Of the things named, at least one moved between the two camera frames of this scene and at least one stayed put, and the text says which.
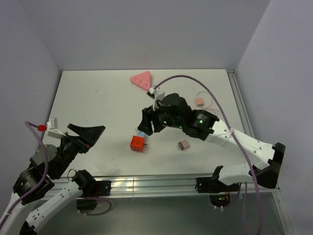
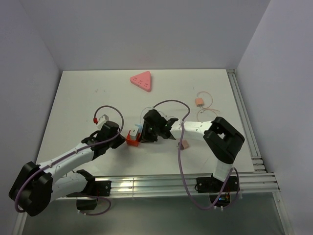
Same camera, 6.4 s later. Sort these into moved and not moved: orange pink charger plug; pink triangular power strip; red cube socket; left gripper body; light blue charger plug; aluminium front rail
Moved: left gripper body; light blue charger plug; red cube socket
Not moved: orange pink charger plug; pink triangular power strip; aluminium front rail
